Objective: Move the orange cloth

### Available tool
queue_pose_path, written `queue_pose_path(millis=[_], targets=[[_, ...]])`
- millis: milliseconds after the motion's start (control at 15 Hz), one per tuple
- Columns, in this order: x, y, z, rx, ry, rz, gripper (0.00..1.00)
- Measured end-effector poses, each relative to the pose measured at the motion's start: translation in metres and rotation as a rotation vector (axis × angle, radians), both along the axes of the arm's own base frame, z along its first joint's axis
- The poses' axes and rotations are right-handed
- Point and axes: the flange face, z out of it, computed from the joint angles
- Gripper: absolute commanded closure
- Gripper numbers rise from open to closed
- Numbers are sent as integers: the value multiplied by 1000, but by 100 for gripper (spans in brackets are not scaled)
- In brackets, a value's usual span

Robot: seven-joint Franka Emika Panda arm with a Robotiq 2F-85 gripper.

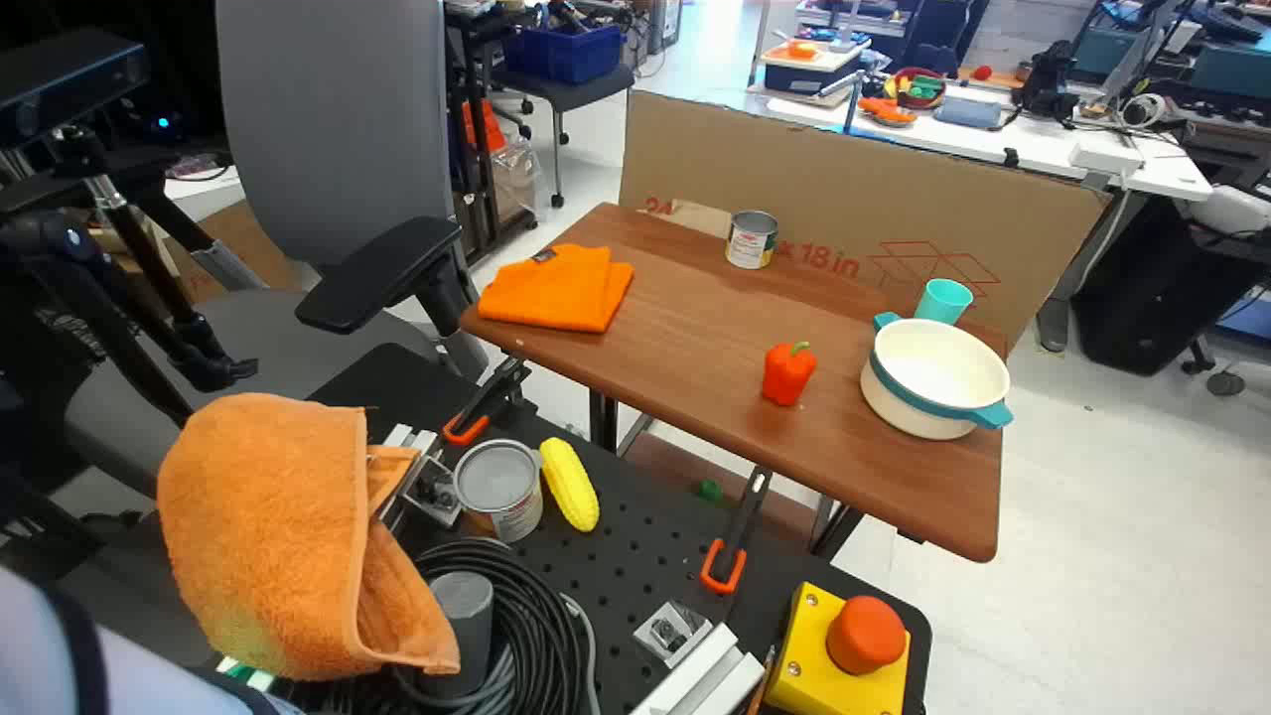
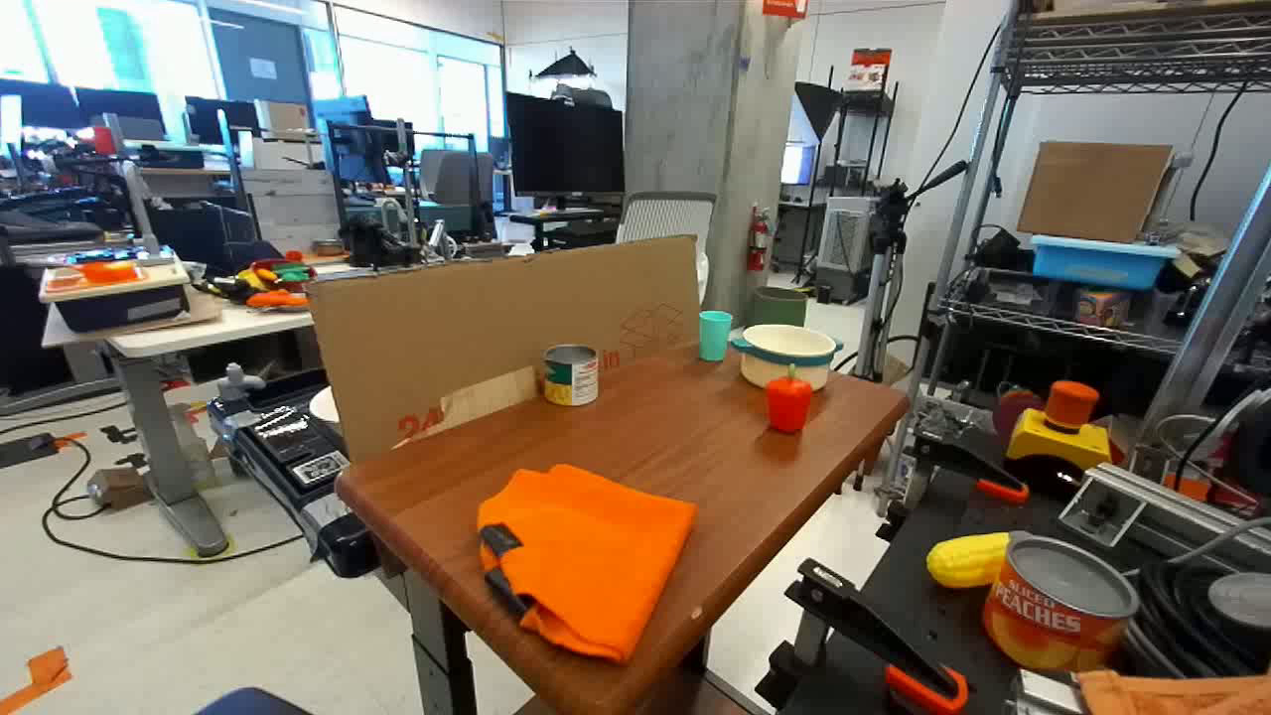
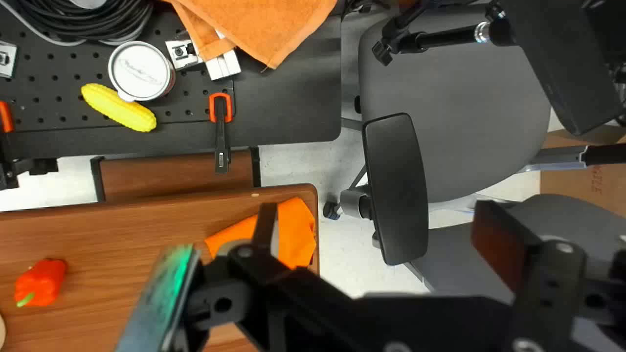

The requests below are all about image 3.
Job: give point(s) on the gripper left finger with metal pad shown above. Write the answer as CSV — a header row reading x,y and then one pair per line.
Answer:
x,y
163,299

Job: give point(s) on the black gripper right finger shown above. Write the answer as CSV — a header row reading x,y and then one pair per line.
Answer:
x,y
544,293

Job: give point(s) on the brown cardboard box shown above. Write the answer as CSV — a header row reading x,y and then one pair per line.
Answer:
x,y
587,182

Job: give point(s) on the red bell pepper toy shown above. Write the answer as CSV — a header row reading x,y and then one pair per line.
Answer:
x,y
41,281

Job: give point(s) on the black chair armrest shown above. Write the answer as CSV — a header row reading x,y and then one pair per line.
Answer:
x,y
393,187

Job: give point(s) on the grey office chair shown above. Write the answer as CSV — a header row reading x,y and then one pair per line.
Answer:
x,y
470,117

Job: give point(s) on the yellow banana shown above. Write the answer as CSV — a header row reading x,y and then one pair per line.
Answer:
x,y
118,107

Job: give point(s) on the black perforated board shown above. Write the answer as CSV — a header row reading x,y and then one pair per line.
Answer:
x,y
280,103

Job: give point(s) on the round white tin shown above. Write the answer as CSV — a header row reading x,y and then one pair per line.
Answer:
x,y
139,70

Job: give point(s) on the dark chair backrest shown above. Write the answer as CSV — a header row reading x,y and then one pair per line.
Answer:
x,y
568,58

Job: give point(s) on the small white block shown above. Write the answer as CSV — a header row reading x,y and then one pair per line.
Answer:
x,y
223,64

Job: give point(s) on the square metal fitting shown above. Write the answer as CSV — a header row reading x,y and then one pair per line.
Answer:
x,y
6,58

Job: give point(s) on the orange towel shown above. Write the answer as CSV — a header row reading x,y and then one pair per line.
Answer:
x,y
260,25

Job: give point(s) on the brown wooden panel, black frame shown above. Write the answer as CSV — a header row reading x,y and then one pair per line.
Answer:
x,y
176,174

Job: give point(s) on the small metal bracket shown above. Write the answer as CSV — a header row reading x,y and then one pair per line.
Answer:
x,y
182,53

